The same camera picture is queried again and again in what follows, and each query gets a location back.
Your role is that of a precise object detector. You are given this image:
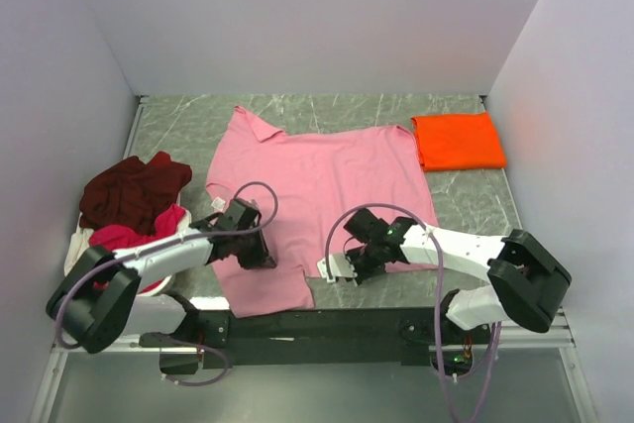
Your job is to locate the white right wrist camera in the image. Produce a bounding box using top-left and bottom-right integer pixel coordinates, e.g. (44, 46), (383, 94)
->
(317, 253), (356, 283)

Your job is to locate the pink t shirt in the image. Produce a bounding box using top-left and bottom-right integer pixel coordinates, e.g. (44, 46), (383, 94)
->
(206, 106), (438, 317)

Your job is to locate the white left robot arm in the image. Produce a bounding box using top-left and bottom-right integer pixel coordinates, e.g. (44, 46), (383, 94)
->
(46, 198), (278, 354)

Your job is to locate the magenta t shirt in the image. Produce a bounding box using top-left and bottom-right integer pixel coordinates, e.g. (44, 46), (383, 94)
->
(88, 205), (186, 295)

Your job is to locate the folded orange t shirt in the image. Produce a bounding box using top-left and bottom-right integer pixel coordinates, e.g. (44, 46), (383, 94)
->
(411, 112), (507, 172)

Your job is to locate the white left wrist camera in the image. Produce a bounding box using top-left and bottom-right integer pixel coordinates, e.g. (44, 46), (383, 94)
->
(211, 197), (226, 212)

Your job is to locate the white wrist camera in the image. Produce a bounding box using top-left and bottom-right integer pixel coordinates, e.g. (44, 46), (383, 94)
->
(211, 197), (226, 212)
(317, 253), (356, 283)

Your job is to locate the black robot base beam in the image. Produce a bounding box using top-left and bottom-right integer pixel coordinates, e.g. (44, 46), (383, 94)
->
(138, 307), (476, 375)

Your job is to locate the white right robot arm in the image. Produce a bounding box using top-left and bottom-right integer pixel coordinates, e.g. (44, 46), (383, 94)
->
(344, 208), (572, 333)

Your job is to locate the dark red t shirt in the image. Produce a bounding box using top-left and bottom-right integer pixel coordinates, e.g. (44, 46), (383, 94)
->
(79, 152), (192, 235)

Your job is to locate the white laundry basket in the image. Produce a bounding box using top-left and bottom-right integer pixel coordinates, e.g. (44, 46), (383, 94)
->
(63, 204), (191, 275)

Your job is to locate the aluminium rail frame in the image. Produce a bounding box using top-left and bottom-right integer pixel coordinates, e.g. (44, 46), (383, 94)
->
(52, 307), (574, 354)

